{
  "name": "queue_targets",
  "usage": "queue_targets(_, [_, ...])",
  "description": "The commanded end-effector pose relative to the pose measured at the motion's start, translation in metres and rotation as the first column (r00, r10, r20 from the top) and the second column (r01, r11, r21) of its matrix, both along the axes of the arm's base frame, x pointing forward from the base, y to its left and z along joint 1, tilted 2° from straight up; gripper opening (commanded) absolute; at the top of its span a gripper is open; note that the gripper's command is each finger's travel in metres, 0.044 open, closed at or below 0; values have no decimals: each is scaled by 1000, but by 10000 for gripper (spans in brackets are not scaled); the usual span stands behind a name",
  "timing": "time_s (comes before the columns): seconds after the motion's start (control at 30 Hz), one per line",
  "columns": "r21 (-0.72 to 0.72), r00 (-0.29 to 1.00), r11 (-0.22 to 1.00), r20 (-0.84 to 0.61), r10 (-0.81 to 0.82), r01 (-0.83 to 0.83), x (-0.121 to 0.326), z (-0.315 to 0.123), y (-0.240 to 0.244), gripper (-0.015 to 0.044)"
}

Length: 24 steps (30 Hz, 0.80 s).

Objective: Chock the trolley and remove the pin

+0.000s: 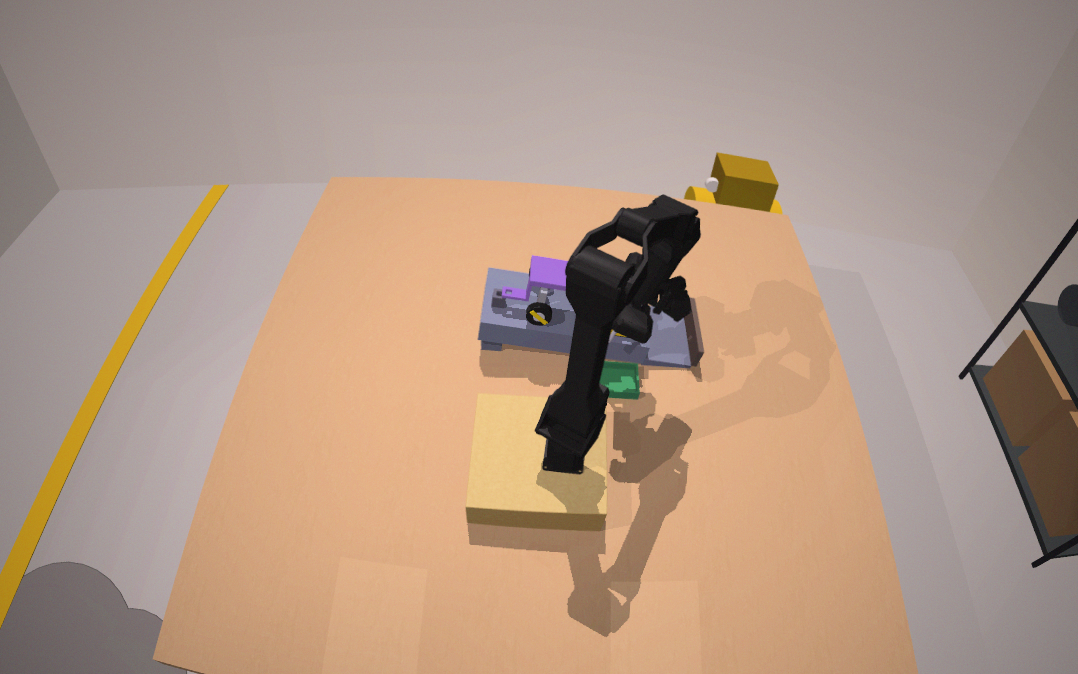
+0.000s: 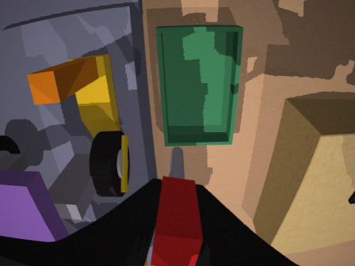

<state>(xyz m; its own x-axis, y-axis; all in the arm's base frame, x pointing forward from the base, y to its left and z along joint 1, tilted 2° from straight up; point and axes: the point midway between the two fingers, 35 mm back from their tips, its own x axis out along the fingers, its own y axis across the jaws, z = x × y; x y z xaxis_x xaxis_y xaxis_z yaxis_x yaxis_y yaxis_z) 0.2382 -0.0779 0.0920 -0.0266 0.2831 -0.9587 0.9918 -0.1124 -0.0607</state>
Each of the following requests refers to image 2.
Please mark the green tray floor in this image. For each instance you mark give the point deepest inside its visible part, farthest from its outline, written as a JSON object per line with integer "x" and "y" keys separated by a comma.
{"x": 198, "y": 81}

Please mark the purple wheeled trolley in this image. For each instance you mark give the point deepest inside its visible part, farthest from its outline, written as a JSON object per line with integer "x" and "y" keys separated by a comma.
{"x": 29, "y": 211}

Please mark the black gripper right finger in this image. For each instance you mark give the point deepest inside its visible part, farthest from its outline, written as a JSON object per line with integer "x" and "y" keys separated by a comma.
{"x": 227, "y": 241}

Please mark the grey ramp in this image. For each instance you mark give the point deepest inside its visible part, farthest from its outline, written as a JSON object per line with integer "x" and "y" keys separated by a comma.
{"x": 37, "y": 34}

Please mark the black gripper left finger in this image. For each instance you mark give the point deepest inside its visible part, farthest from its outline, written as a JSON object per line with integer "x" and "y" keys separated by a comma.
{"x": 120, "y": 238}

